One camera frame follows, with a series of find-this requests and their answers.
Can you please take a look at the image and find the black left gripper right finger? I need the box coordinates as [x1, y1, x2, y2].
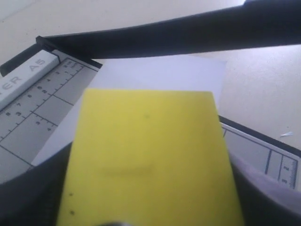
[229, 153, 301, 226]

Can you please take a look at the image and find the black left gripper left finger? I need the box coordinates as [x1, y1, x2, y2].
[0, 144, 71, 226]

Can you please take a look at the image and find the yellow cube block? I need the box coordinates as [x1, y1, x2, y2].
[56, 89, 245, 226]

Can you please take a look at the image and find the white paper sheet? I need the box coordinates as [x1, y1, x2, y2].
[32, 55, 228, 167]

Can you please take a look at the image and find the black cutter blade arm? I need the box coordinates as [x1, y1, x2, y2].
[36, 0, 301, 59]

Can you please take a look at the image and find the grey paper cutter base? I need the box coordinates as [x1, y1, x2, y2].
[0, 37, 301, 190]

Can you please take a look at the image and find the small white paper scrap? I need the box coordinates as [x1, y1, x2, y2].
[280, 131, 293, 137]

